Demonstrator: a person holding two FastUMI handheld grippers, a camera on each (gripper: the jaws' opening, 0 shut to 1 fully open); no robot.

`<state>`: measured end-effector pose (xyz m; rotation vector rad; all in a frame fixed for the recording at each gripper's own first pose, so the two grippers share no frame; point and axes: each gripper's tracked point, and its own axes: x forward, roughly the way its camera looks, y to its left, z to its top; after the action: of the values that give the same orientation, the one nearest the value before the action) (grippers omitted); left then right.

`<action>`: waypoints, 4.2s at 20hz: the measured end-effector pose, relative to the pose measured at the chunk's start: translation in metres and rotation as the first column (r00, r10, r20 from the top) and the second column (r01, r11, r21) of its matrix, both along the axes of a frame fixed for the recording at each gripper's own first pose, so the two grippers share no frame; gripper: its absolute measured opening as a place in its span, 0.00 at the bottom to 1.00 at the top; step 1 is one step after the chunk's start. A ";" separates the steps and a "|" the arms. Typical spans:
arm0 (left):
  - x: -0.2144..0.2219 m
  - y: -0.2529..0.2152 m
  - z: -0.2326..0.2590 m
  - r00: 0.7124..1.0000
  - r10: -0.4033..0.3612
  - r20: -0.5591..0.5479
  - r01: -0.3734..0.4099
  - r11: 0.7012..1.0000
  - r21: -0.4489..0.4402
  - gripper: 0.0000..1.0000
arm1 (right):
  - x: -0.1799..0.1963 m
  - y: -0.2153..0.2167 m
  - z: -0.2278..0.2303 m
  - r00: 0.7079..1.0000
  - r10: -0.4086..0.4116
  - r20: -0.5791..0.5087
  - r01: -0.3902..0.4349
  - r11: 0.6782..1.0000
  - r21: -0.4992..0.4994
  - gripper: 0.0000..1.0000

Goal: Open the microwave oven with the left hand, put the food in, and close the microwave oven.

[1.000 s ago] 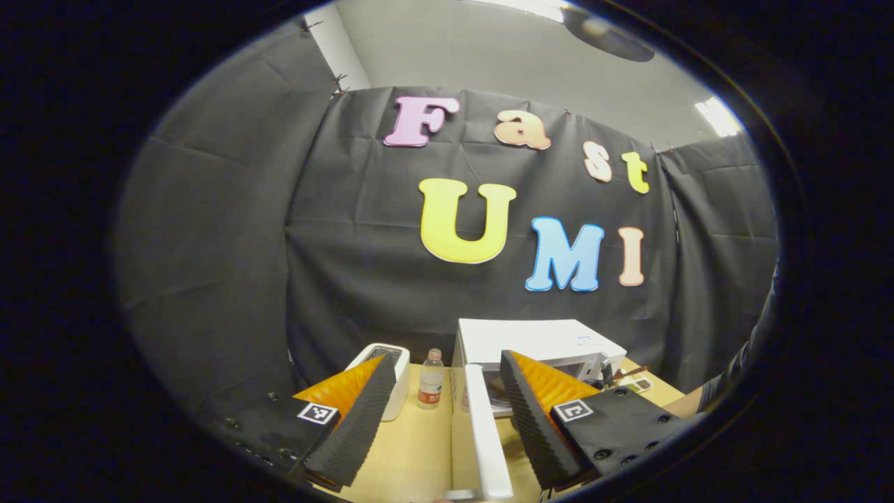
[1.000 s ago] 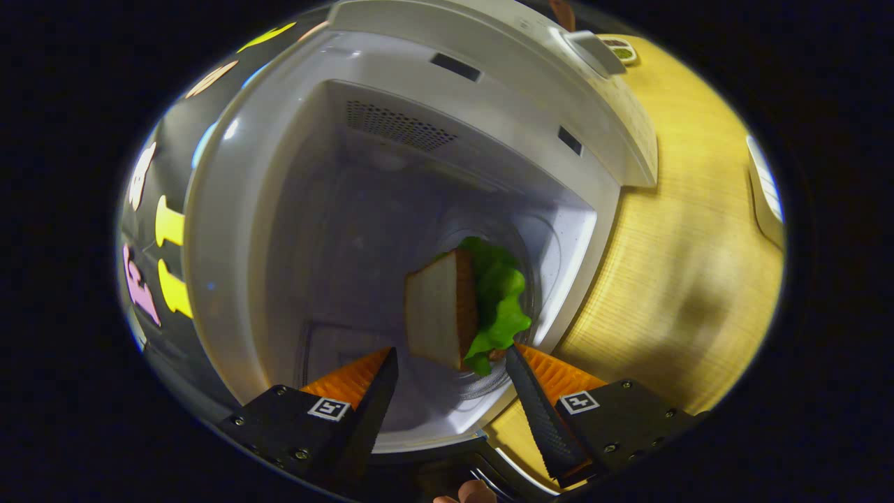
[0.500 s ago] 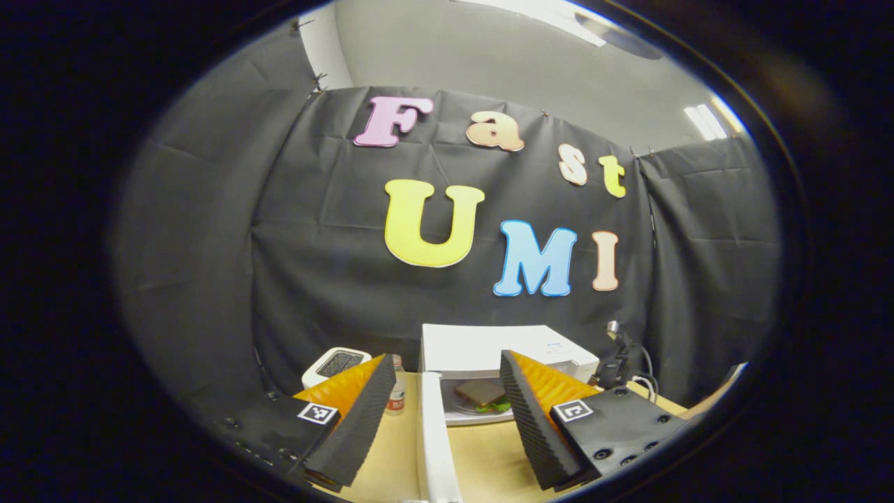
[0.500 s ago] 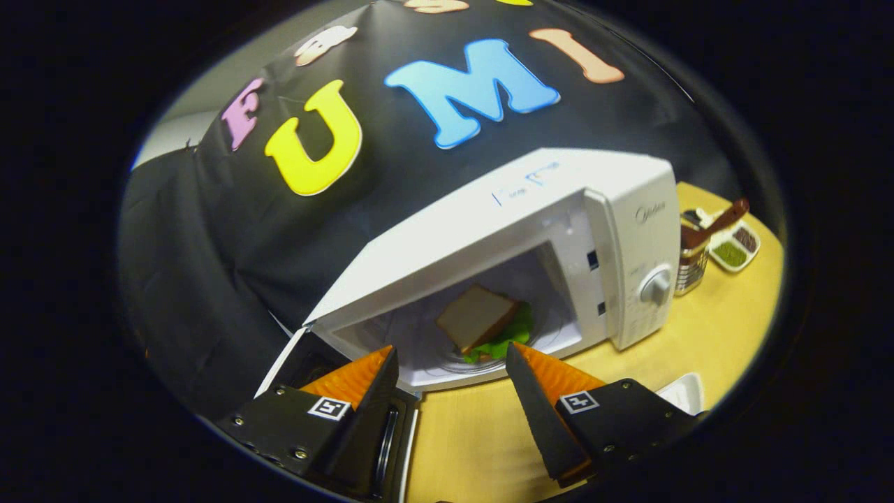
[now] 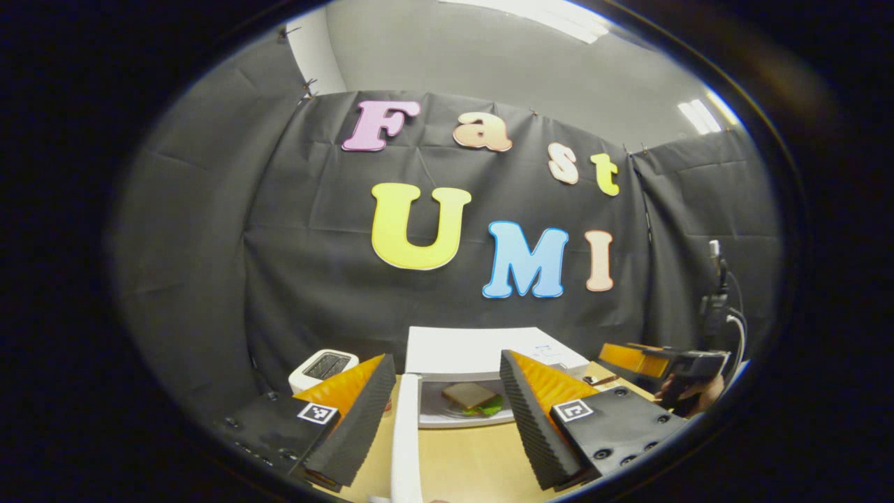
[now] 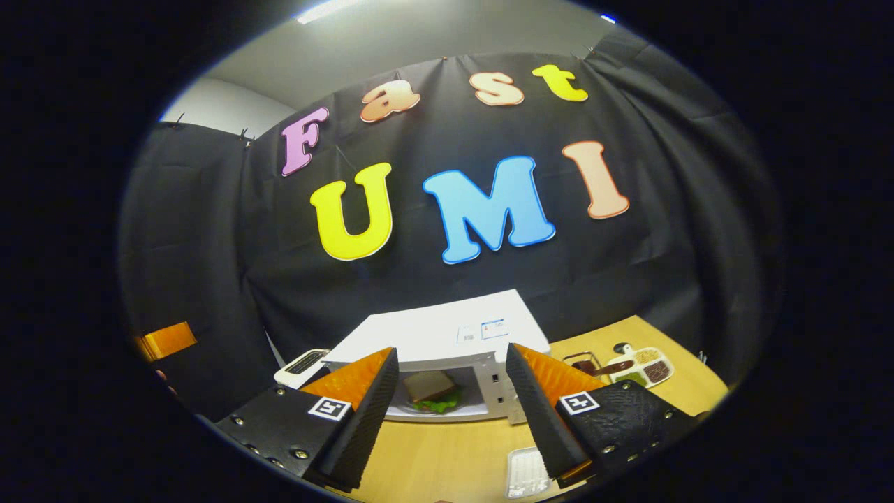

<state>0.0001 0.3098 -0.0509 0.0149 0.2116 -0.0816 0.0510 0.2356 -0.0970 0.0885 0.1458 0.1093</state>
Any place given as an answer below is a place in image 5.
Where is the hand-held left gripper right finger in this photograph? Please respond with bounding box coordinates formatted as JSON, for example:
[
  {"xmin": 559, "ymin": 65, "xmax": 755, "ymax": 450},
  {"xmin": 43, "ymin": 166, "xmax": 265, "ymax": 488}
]
[{"xmin": 499, "ymin": 349, "xmax": 689, "ymax": 491}]

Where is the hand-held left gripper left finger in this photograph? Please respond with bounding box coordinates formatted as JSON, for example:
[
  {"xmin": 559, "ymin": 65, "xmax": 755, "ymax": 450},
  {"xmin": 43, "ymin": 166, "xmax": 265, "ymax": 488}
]
[{"xmin": 222, "ymin": 353, "xmax": 397, "ymax": 490}]

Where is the sandwich with green lettuce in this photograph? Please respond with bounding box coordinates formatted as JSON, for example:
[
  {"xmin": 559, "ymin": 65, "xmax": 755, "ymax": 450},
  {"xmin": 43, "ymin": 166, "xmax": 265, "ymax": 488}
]
[{"xmin": 441, "ymin": 381, "xmax": 505, "ymax": 418}]

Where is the white microwave oven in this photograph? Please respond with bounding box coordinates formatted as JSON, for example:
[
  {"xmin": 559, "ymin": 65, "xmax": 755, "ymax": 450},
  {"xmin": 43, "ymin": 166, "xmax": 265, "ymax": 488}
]
[{"xmin": 390, "ymin": 326, "xmax": 591, "ymax": 503}]

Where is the white toaster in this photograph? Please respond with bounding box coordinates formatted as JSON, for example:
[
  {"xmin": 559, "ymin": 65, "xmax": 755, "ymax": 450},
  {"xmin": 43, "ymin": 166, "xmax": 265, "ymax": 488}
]
[{"xmin": 288, "ymin": 348, "xmax": 360, "ymax": 395}]

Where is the black backdrop cloth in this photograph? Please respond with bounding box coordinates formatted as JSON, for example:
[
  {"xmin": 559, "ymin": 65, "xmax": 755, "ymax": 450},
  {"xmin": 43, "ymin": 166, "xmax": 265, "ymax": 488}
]
[{"xmin": 105, "ymin": 28, "xmax": 783, "ymax": 420}]

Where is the small ceiling light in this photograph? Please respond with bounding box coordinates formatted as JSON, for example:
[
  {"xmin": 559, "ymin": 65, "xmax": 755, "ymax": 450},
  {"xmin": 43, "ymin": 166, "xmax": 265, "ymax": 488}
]
[{"xmin": 676, "ymin": 98, "xmax": 724, "ymax": 135}]

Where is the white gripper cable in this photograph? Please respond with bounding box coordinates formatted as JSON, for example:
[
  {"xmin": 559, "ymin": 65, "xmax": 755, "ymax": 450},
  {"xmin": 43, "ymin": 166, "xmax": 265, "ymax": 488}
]
[{"xmin": 725, "ymin": 271, "xmax": 749, "ymax": 381}]

